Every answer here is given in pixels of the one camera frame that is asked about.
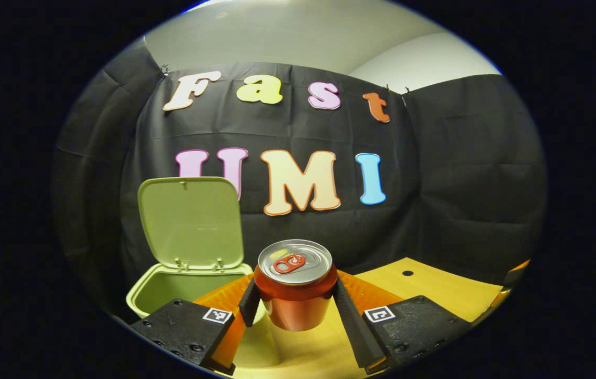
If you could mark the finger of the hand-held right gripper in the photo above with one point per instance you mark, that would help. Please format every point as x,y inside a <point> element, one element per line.
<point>516,273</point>

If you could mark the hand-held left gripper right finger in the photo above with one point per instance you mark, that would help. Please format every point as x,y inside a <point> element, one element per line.
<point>353,331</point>

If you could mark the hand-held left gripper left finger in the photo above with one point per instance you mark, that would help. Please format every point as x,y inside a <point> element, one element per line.
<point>249,308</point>

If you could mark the red pop can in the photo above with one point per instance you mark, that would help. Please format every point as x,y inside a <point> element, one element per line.
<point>295,295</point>

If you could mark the green desktop garbage bin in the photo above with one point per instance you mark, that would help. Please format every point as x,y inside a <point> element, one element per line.
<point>192,226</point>

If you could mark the wooden desktop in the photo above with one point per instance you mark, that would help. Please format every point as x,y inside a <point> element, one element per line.
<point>434,289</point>

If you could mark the black backdrop cloth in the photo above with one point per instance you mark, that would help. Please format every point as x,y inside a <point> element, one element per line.
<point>461,184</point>

